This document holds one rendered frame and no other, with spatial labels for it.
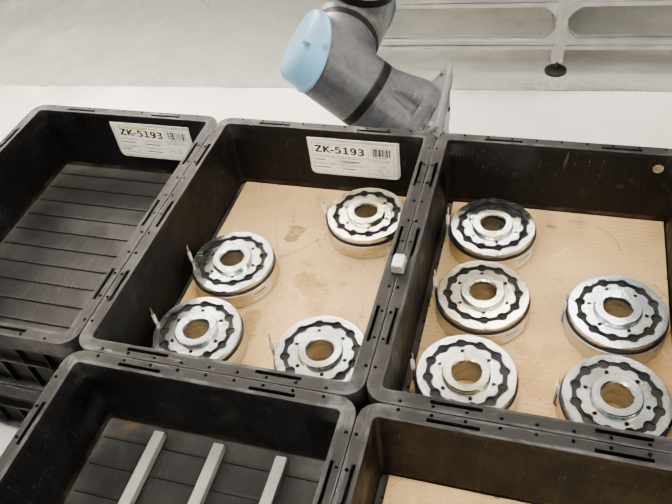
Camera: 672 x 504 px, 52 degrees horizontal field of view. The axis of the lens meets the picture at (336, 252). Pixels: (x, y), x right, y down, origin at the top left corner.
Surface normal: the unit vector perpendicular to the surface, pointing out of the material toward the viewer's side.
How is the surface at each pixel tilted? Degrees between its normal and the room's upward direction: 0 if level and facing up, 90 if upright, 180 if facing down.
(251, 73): 0
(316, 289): 0
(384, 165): 90
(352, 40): 41
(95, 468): 0
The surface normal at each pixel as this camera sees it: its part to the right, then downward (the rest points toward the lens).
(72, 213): -0.11, -0.70
